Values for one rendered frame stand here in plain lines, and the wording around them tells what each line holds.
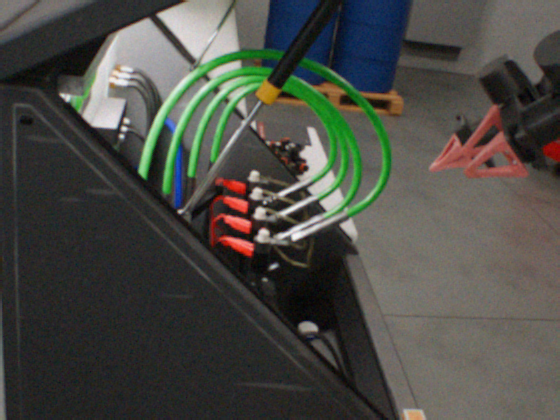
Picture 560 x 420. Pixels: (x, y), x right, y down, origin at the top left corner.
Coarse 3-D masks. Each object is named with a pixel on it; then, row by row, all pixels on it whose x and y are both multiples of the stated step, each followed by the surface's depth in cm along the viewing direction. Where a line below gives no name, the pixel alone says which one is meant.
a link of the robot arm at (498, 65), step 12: (492, 60) 116; (504, 60) 112; (516, 60) 113; (480, 72) 115; (492, 72) 111; (504, 72) 111; (516, 72) 112; (480, 84) 114; (492, 84) 112; (504, 84) 112; (516, 84) 112; (528, 84) 111; (492, 96) 114; (504, 96) 113; (540, 96) 112
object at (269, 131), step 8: (256, 128) 206; (264, 128) 207; (272, 128) 208; (280, 128) 210; (288, 128) 211; (296, 128) 212; (304, 128) 213; (264, 136) 201; (272, 136) 202; (280, 136) 203; (288, 136) 204; (296, 136) 205; (304, 136) 206; (296, 144) 200
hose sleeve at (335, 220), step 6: (330, 216) 112; (336, 216) 111; (342, 216) 111; (348, 216) 111; (318, 222) 112; (324, 222) 112; (330, 222) 111; (336, 222) 111; (342, 222) 111; (306, 228) 112; (312, 228) 112; (318, 228) 112; (324, 228) 112; (330, 228) 112; (306, 234) 112; (312, 234) 112
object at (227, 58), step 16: (208, 64) 99; (224, 64) 99; (304, 64) 100; (320, 64) 101; (192, 80) 99; (336, 80) 101; (176, 96) 100; (352, 96) 103; (160, 112) 101; (368, 112) 104; (160, 128) 102; (384, 128) 106; (384, 144) 106; (144, 160) 104; (384, 160) 108; (144, 176) 105; (384, 176) 109; (352, 208) 111
